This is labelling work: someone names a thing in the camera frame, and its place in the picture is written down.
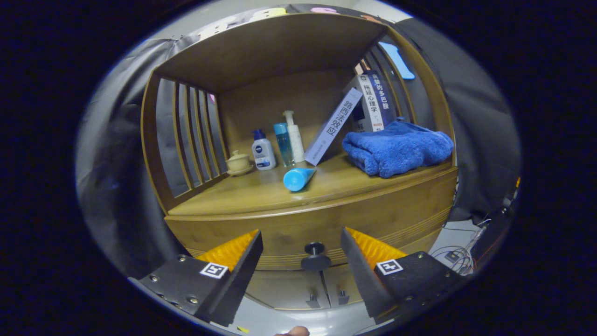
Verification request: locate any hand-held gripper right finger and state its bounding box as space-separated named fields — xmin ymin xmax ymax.
xmin=340 ymin=227 xmax=469 ymax=325

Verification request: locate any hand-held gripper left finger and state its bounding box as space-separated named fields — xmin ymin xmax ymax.
xmin=138 ymin=230 xmax=264 ymax=327

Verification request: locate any wooden drawer with black knob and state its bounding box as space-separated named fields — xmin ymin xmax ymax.
xmin=164 ymin=167 xmax=460 ymax=272

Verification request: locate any blue and white tube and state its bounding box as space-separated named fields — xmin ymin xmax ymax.
xmin=283 ymin=167 xmax=318 ymax=192

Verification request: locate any wooden countertop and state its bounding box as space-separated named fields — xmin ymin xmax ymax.
xmin=167 ymin=152 xmax=458 ymax=217

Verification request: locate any wooden cabinet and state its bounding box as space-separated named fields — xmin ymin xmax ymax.
xmin=141 ymin=13 xmax=460 ymax=311

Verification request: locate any beige lidded ceramic cup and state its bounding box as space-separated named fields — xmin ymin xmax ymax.
xmin=225 ymin=150 xmax=254 ymax=176

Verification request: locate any white lotion bottle blue cap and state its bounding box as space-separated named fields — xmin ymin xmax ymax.
xmin=251 ymin=129 xmax=277 ymax=171

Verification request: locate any folded blue towel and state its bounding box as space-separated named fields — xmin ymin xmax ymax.
xmin=342 ymin=118 xmax=454 ymax=179

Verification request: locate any clear blue bottle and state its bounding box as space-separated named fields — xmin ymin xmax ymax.
xmin=273 ymin=123 xmax=295 ymax=168

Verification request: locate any white pump bottle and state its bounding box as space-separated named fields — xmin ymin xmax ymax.
xmin=283 ymin=110 xmax=305 ymax=164

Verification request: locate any lavender book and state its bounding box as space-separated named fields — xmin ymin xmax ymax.
xmin=304 ymin=87 xmax=363 ymax=166

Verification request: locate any white spine book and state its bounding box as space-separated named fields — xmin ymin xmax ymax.
xmin=345 ymin=75 xmax=385 ymax=133

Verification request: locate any dark blue book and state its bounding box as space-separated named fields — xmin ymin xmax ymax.
xmin=366 ymin=70 xmax=397 ymax=129

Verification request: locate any black backdrop cloth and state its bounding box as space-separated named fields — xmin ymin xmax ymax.
xmin=75 ymin=4 xmax=522 ymax=280

